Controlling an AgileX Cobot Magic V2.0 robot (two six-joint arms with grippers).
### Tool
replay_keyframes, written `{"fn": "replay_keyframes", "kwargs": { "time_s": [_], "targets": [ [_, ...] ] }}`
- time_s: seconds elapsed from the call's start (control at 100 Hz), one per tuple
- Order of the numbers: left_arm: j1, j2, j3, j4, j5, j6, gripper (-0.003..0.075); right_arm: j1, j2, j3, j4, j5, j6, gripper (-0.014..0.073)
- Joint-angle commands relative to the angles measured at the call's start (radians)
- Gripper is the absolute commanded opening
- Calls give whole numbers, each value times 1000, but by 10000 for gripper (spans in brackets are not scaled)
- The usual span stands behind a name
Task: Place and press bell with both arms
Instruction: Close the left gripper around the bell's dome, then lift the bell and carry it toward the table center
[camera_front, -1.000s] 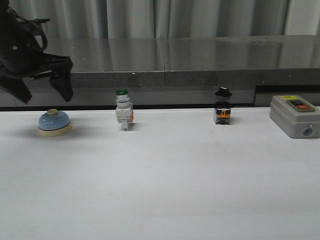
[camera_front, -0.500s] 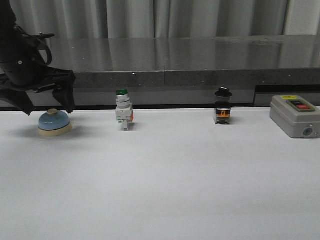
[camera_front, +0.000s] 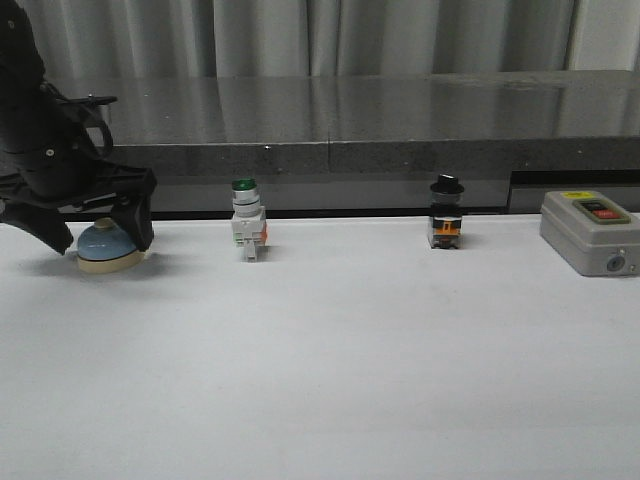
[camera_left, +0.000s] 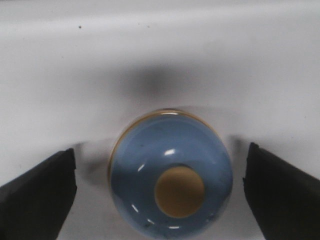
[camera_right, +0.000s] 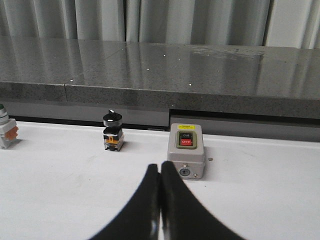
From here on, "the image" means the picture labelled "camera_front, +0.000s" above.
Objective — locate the black rotary selector switch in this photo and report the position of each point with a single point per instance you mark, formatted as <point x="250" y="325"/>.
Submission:
<point x="445" y="221"/>

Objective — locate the grey curtain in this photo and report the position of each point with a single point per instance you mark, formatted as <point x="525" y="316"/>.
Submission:
<point x="155" y="39"/>

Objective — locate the green pushbutton switch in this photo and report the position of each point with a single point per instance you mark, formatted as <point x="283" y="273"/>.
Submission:
<point x="249" y="226"/>

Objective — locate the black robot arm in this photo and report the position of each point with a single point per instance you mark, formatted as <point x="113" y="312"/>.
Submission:
<point x="23" y="71"/>

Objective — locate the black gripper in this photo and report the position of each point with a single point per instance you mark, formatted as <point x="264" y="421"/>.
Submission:
<point x="59" y="148"/>

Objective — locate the grey on-off switch box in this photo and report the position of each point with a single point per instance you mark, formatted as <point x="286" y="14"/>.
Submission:
<point x="596" y="236"/>

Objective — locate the blue and cream desk bell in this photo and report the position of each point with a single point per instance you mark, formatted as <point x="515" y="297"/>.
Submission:
<point x="104" y="247"/>

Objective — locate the grey granite counter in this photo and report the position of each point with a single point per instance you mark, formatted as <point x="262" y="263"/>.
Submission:
<point x="375" y="144"/>

